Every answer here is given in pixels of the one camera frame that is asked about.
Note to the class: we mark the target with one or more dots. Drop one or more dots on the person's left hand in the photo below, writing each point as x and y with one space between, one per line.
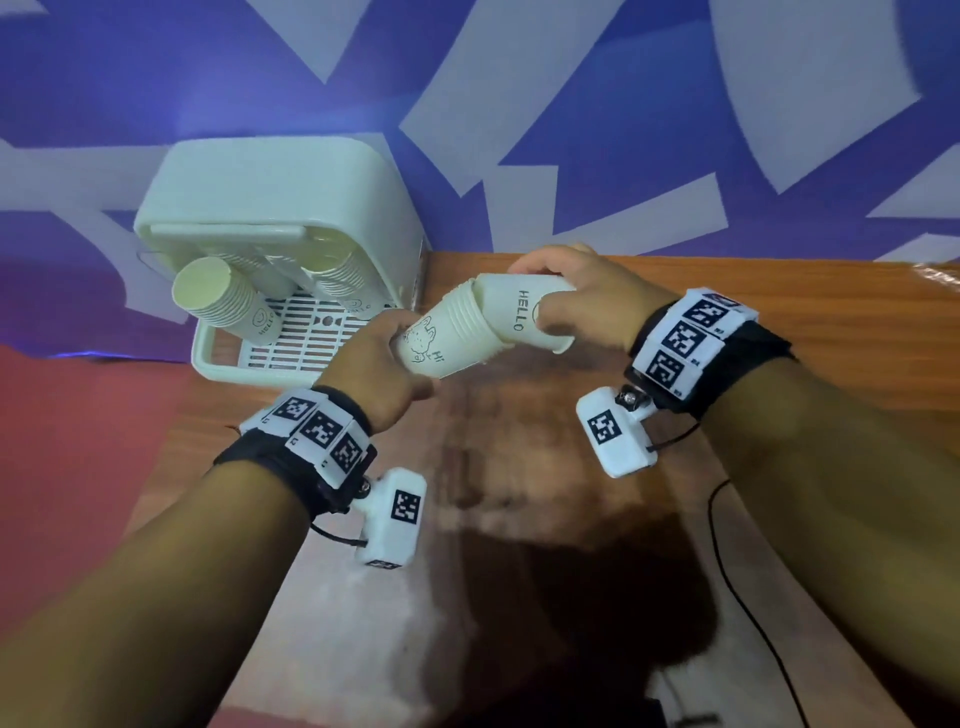
367 375

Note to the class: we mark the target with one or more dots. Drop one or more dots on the person's right hand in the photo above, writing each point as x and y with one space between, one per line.
607 300

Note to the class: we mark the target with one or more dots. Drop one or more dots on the person's right thumb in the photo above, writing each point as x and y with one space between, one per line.
555 311

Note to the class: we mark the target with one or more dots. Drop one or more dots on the person's left thumb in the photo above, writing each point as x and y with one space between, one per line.
417 387

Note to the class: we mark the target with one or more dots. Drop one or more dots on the white printed paper cup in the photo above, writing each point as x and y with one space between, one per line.
517 311

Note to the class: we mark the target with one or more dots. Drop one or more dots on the stack of printed paper cups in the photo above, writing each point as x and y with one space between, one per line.
450 334

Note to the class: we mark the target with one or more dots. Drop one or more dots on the person's right forearm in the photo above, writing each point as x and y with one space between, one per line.
847 495

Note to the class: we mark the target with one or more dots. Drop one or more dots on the person's left forearm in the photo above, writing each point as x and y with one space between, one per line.
150 600

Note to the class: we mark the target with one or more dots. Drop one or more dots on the black wristband with marker tags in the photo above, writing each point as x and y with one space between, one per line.
322 439
694 345

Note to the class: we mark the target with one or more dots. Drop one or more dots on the paper cup stack in dispenser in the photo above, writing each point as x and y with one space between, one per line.
225 300
349 289

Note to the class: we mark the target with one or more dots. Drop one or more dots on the white cup dispenser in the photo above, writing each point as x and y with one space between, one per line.
300 195

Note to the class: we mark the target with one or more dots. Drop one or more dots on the clear plastic wrap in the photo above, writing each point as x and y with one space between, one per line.
937 274

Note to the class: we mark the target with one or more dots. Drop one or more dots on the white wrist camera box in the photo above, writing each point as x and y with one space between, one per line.
394 517
615 435

